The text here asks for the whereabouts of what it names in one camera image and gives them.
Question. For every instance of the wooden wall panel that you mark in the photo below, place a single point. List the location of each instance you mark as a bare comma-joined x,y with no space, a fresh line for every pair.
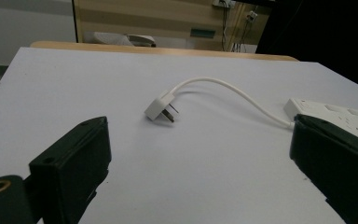
167,15

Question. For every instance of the black curtain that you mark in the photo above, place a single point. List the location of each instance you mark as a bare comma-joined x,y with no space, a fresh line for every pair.
329,37

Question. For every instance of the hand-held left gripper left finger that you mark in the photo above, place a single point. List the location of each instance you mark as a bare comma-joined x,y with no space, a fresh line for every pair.
71,161

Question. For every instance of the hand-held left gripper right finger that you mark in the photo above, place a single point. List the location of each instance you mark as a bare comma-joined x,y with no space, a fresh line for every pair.
338,161

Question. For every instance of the white power strip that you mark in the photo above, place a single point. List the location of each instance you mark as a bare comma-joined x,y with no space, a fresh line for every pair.
341,113

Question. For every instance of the white power plug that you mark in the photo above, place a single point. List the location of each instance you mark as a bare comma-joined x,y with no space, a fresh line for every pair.
159,108

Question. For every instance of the green rectangular label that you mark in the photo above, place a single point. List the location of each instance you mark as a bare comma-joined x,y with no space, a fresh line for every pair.
203,33

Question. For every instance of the white crumpled cloth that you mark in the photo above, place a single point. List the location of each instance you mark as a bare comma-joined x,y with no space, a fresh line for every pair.
121,39

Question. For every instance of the white table cover board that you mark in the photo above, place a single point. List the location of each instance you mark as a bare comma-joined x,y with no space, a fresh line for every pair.
199,149

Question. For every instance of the light wooden table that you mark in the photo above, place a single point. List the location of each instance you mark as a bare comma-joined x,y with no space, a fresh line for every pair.
167,50

